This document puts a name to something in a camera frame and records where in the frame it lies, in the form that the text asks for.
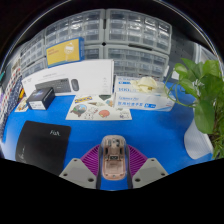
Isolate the blue dotted fabric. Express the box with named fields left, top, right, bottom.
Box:
left=0, top=83, right=24, bottom=141

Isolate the large cartoon sticker sheet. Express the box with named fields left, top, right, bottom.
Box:
left=65, top=94, right=133, bottom=122

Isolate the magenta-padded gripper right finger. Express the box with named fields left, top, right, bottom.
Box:
left=125, top=144, right=169, bottom=189

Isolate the transparent pink computer mouse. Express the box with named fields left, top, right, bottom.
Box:
left=100, top=134, right=128, bottom=182

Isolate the grey drawer cabinet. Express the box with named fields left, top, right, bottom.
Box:
left=19, top=32, right=47, bottom=69
left=104, top=8, right=173, bottom=54
left=83, top=44, right=105, bottom=62
left=20, top=57, right=48, bottom=80
left=44, top=9, right=106, bottom=48
left=103, top=44, right=170, bottom=80

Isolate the yellow printed card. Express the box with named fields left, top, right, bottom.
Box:
left=45, top=37, right=85, bottom=69

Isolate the black mouse pad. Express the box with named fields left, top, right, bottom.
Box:
left=14, top=120, right=72, bottom=176

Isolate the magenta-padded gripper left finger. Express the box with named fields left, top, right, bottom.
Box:
left=59, top=144, right=103, bottom=190

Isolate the small black cardboard box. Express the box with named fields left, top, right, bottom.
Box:
left=26, top=87, right=56, bottom=111

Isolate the green plant in white pot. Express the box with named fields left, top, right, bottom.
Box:
left=164, top=58, right=224, bottom=160

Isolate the white blue glove box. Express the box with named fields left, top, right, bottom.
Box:
left=113, top=75, right=176, bottom=112

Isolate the cream disposable glove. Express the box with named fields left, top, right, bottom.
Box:
left=129, top=76, right=166, bottom=94

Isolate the red white checkered fabric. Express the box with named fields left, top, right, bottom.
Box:
left=1, top=68, right=23, bottom=118

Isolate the small cartoon sticker sheet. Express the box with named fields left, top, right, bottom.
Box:
left=14, top=96, right=31, bottom=113

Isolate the white keyboard packaging box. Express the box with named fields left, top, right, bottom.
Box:
left=20, top=59, right=115, bottom=98

